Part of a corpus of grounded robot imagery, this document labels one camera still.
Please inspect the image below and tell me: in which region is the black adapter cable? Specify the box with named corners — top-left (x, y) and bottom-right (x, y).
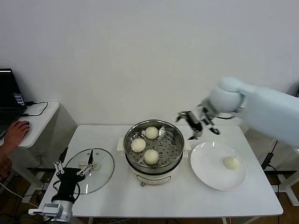
top-left (261, 140), bottom-right (281, 199)

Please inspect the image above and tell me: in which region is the cream electric cooker pot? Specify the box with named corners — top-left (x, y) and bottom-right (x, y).
top-left (116, 137), bottom-right (191, 188)

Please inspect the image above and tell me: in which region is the white side desk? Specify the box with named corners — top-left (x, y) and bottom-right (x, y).
top-left (0, 101), bottom-right (61, 203)
top-left (277, 149), bottom-right (299, 206)

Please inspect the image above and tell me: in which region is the person bare forearm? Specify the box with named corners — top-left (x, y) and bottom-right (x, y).
top-left (0, 142), bottom-right (12, 161)

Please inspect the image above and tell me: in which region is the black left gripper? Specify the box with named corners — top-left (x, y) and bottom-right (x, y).
top-left (53, 147), bottom-right (95, 202)

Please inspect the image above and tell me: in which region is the white steamed baozi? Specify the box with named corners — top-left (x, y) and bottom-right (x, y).
top-left (145, 126), bottom-right (159, 140)
top-left (143, 149), bottom-right (160, 165)
top-left (130, 138), bottom-right (147, 153)
top-left (223, 156), bottom-right (241, 170)

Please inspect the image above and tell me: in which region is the round glass pot lid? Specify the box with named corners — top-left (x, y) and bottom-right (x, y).
top-left (63, 147), bottom-right (115, 195)

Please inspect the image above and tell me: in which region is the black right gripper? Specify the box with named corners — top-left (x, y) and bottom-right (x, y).
top-left (176, 109), bottom-right (208, 141)

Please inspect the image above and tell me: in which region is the perforated steel steamer basket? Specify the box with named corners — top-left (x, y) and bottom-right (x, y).
top-left (123, 119), bottom-right (185, 170)

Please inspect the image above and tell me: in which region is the black laptop cable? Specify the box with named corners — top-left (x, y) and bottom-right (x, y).
top-left (23, 101), bottom-right (50, 117)

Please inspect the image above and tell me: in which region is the white floor cable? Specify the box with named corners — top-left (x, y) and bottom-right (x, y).
top-left (0, 182), bottom-right (39, 208)

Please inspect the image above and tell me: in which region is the person bare hand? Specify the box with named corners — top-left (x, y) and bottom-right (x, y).
top-left (4, 120), bottom-right (31, 150)

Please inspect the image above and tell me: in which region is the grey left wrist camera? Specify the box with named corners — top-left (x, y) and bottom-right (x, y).
top-left (28, 202), bottom-right (64, 217)

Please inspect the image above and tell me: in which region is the round white plate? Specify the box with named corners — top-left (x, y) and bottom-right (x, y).
top-left (190, 141), bottom-right (248, 191)

